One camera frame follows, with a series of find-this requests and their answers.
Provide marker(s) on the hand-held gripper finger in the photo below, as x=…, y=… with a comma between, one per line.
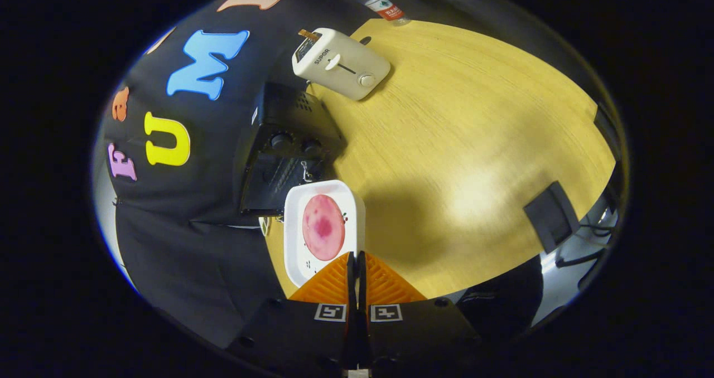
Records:
x=351, y=333
x=363, y=333

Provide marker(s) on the pink ham slice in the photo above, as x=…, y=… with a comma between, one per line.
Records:
x=323, y=227

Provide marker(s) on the white square plate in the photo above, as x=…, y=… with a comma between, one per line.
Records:
x=293, y=238

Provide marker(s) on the black toaster oven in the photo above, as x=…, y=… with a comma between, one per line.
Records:
x=284, y=166

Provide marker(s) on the white pop-up toaster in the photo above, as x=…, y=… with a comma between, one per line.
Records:
x=340, y=66

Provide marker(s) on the black backdrop cloth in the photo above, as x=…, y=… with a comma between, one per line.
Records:
x=212, y=250

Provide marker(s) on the black box device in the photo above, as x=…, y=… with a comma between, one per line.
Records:
x=552, y=216

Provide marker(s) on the brown bread slice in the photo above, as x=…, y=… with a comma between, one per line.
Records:
x=308, y=33

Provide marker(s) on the clear water bottle red label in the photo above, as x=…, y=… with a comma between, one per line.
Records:
x=379, y=3

